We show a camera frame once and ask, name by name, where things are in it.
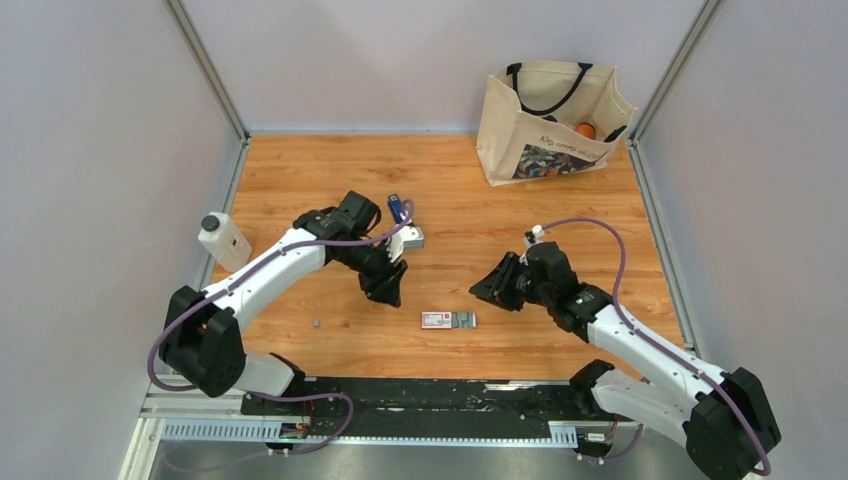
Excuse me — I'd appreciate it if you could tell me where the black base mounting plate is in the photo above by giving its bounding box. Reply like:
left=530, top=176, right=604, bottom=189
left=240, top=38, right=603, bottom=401
left=241, top=377, right=613, bottom=438

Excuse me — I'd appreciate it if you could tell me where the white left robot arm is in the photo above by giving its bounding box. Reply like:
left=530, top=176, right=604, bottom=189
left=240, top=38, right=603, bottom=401
left=147, top=191, right=414, bottom=415

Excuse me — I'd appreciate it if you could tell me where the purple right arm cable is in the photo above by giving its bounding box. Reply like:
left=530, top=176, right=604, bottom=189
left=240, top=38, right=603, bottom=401
left=539, top=217, right=774, bottom=478

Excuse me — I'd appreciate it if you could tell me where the white bottle black cap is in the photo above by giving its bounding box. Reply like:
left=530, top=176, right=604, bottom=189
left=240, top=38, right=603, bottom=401
left=197, top=212, right=252, bottom=273

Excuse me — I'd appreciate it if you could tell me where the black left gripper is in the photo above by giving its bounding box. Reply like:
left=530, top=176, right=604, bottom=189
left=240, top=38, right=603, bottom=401
left=336, top=235, right=408, bottom=310

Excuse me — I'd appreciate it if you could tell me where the orange ball in bag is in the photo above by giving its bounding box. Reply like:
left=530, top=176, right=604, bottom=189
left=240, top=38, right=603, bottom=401
left=575, top=123, right=596, bottom=139

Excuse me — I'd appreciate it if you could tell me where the beige canvas tote bag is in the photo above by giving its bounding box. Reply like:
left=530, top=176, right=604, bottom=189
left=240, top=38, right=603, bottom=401
left=476, top=61, right=637, bottom=187

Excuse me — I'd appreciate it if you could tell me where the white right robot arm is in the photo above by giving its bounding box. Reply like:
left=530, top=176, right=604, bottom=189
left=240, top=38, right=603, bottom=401
left=469, top=242, right=782, bottom=479

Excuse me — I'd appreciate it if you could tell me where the slotted white cable duct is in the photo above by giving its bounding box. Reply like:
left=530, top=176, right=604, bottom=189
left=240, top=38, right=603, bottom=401
left=161, top=423, right=579, bottom=449

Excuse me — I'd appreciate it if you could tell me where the red white staple box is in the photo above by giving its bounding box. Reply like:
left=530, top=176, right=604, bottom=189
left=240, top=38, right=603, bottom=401
left=421, top=311, right=477, bottom=330

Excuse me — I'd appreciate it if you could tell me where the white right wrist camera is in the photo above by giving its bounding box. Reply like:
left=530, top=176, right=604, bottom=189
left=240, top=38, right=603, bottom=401
left=523, top=225, right=545, bottom=249

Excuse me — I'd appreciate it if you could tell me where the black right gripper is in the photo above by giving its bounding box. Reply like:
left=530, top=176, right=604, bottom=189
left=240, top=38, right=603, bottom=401
left=467, top=253, right=552, bottom=313

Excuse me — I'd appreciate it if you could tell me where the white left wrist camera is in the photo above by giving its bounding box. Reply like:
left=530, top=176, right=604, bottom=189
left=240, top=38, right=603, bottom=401
left=387, top=225, right=425, bottom=263

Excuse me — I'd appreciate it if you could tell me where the blue black stapler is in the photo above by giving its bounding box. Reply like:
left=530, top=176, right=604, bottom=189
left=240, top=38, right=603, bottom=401
left=387, top=194, right=406, bottom=224

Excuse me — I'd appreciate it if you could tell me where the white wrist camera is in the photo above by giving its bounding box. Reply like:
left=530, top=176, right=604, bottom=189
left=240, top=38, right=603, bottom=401
left=523, top=225, right=545, bottom=249
left=387, top=225, right=425, bottom=263

